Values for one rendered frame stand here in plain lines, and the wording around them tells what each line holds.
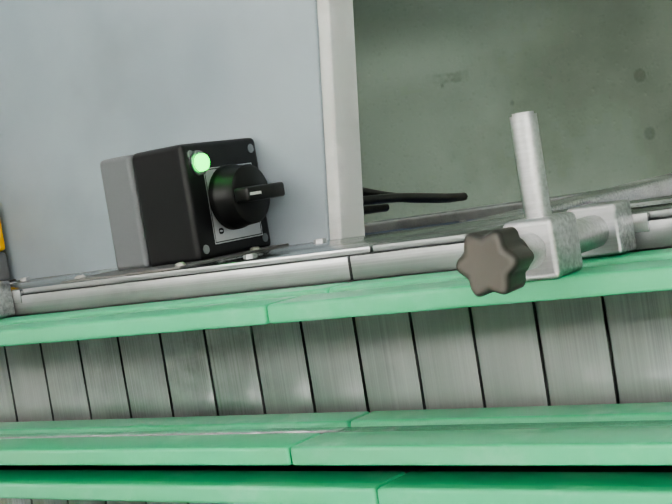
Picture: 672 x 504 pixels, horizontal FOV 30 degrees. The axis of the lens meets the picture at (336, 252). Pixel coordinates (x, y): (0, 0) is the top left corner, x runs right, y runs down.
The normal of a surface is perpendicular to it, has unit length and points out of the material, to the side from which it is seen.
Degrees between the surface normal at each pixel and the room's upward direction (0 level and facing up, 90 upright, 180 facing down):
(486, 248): 0
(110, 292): 0
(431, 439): 90
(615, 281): 0
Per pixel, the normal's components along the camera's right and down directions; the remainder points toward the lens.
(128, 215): -0.57, 0.14
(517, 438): -0.16, -0.99
